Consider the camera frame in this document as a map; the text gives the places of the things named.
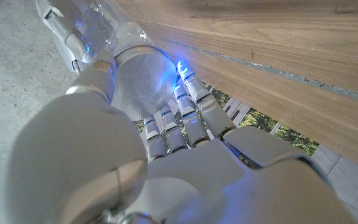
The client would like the grey metal jar lid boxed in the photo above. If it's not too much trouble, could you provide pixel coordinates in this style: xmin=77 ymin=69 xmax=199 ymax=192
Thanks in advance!
xmin=112 ymin=43 xmax=178 ymax=122

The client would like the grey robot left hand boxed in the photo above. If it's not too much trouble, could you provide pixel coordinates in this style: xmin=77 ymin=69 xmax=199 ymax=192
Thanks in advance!
xmin=0 ymin=49 xmax=358 ymax=224

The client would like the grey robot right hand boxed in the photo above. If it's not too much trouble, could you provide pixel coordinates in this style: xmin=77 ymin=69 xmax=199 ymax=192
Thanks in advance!
xmin=35 ymin=0 xmax=90 ymax=75

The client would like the clear plastic jar base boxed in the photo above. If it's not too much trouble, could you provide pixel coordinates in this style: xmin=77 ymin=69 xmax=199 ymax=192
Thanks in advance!
xmin=73 ymin=0 xmax=158 ymax=60

